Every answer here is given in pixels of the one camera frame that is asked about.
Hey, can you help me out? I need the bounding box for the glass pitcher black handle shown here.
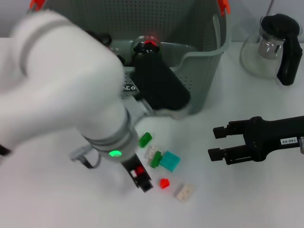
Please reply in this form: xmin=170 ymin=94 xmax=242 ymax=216
xmin=240 ymin=13 xmax=304 ymax=86

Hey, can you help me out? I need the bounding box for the green toy brick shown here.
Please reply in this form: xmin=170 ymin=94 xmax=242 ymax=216
xmin=150 ymin=151 xmax=163 ymax=169
xmin=138 ymin=132 xmax=153 ymax=148

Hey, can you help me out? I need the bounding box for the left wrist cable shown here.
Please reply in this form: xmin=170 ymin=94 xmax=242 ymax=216
xmin=69 ymin=146 xmax=102 ymax=170

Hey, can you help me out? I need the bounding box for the small white toy brick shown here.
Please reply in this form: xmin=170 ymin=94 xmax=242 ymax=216
xmin=144 ymin=145 xmax=160 ymax=159

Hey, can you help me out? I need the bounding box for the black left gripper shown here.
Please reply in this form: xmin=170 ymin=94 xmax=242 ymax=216
xmin=120 ymin=153 xmax=153 ymax=192

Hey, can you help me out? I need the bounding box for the tiny red toy brick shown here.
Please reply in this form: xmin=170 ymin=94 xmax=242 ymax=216
xmin=159 ymin=178 xmax=171 ymax=190

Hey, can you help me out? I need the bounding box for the black clay teapot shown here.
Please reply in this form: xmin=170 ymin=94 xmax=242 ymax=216
xmin=87 ymin=30 xmax=113 ymax=48

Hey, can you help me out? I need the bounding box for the grey perforated plastic storage bin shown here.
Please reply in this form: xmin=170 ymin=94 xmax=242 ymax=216
xmin=28 ymin=0 xmax=232 ymax=116

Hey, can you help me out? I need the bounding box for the teal square toy brick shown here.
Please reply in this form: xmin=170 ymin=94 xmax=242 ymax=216
xmin=159 ymin=151 xmax=181 ymax=172

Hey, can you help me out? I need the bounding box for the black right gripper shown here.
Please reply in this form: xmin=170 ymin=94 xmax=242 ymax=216
xmin=208 ymin=115 xmax=304 ymax=166

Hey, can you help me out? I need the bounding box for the translucent white toy brick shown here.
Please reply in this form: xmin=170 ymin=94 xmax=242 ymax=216
xmin=175 ymin=183 xmax=194 ymax=203

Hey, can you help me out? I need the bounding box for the orange bin handle clip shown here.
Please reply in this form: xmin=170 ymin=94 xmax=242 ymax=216
xmin=29 ymin=0 xmax=46 ymax=10
xmin=218 ymin=0 xmax=231 ymax=17

